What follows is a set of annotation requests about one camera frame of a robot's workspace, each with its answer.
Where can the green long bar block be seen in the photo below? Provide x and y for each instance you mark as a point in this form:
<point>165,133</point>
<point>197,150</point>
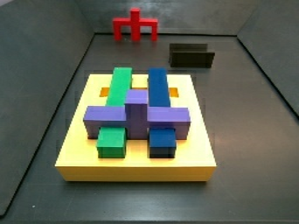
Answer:
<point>113,137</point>

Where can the purple three-legged block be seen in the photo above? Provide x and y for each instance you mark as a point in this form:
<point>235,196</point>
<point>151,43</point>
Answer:
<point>137,117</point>

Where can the black angle bracket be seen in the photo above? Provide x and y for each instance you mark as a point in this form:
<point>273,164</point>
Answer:
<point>190,55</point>

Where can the yellow base board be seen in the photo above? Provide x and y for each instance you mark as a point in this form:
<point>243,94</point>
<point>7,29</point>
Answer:
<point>79,163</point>

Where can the blue long bar block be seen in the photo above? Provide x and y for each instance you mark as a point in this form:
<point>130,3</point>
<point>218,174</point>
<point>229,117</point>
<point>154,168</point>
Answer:
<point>162,133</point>

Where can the red three-legged block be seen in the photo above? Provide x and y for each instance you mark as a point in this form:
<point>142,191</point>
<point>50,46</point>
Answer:
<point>135,22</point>

